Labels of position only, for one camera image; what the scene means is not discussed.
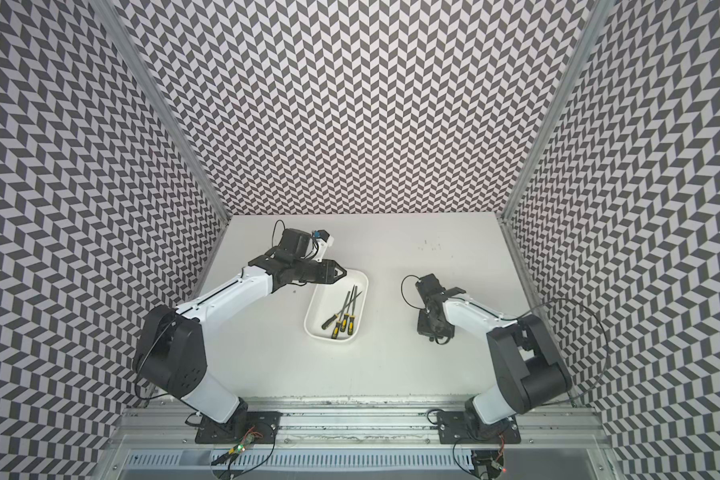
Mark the yellow black file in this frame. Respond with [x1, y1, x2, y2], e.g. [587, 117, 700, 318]
[321, 291, 362, 330]
[345, 285, 360, 336]
[331, 286, 356, 339]

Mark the right base wiring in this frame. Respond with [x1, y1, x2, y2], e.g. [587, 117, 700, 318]
[425, 407, 511, 480]

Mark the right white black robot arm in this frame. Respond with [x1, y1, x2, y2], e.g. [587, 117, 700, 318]
[417, 283, 573, 429]

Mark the aluminium mounting rail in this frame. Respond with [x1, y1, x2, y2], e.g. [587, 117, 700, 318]
[107, 396, 611, 450]

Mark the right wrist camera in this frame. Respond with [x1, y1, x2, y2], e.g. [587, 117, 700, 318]
[415, 274, 446, 309]

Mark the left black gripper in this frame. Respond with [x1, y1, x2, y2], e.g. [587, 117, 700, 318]
[293, 258, 348, 284]

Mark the base wiring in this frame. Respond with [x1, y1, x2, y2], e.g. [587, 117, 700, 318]
[211, 428, 277, 480]
[425, 407, 511, 480]

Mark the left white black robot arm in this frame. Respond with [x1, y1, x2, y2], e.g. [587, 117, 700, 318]
[132, 248, 348, 424]

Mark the left base wiring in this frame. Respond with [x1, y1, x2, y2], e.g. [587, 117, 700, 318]
[211, 428, 277, 480]

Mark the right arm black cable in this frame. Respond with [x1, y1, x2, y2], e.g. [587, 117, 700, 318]
[515, 296, 611, 403]

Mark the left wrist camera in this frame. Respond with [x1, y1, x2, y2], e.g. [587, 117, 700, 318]
[277, 228, 334, 262]

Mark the white plastic storage box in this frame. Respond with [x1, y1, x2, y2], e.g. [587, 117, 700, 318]
[303, 269, 370, 344]

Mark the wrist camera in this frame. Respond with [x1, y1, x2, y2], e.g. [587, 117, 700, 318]
[277, 228, 334, 262]
[415, 274, 446, 309]

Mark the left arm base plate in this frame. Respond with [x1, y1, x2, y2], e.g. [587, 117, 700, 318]
[195, 411, 282, 445]

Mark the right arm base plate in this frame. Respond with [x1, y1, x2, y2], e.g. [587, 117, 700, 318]
[426, 409, 521, 445]

